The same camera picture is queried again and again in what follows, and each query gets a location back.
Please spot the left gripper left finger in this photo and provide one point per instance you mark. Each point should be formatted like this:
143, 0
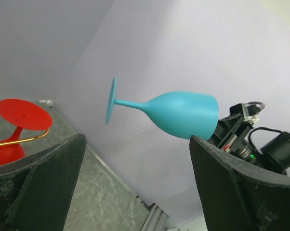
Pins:
36, 191

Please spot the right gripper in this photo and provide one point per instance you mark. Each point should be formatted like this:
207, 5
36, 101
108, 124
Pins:
230, 134

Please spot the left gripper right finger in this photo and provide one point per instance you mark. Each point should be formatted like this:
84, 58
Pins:
236, 195

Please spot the blue wine glass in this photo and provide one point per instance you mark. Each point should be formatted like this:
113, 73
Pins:
178, 113

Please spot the red wine glass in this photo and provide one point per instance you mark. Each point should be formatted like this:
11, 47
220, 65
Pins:
10, 153

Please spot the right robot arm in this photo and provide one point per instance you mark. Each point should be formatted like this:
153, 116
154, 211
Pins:
274, 156

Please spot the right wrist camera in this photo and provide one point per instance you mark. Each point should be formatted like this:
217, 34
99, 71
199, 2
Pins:
249, 111

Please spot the gold wire glass rack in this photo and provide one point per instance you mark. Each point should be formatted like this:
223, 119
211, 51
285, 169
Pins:
24, 115

